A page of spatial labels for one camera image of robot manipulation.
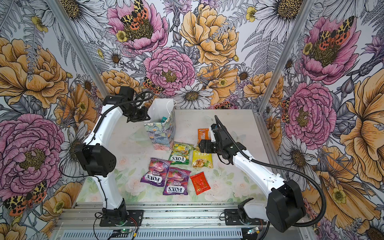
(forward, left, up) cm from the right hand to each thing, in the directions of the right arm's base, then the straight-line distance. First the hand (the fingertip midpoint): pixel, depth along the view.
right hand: (205, 148), depth 83 cm
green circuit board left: (-34, +39, -14) cm, 54 cm away
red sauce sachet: (-13, +3, -14) cm, 20 cm away
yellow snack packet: (0, +2, -13) cm, 13 cm away
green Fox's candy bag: (+3, +15, -12) cm, 19 cm away
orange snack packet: (+19, 0, -12) cm, 23 cm away
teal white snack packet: (+28, +27, -5) cm, 39 cm away
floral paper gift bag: (+9, +23, +10) cm, 27 cm away
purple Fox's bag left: (-7, +28, -12) cm, 31 cm away
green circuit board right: (-36, -22, -16) cm, 45 cm away
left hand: (+14, +31, +8) cm, 35 cm away
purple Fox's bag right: (-13, +16, -12) cm, 24 cm away
